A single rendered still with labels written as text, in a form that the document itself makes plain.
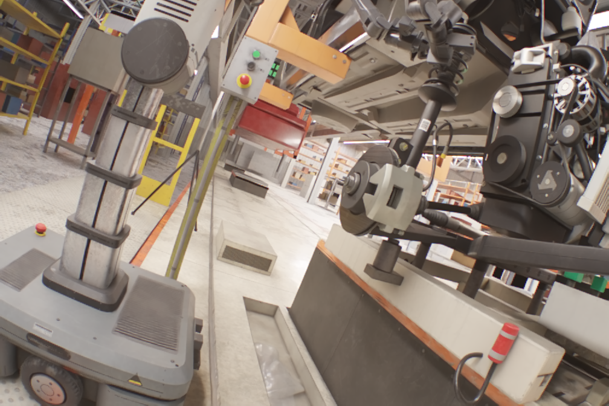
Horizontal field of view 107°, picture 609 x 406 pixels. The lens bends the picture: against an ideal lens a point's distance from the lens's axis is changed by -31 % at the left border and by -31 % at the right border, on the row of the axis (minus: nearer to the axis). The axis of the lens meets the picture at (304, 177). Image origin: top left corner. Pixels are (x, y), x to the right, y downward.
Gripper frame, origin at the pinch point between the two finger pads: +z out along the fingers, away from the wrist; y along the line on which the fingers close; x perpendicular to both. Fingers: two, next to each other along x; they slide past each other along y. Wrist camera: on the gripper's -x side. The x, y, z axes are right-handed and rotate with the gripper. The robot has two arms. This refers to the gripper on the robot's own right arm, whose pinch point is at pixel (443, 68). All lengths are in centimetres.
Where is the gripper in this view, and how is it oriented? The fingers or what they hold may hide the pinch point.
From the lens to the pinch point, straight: 106.5
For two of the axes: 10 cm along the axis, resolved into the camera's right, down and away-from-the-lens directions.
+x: -8.2, -2.1, 5.4
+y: 3.5, -9.2, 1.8
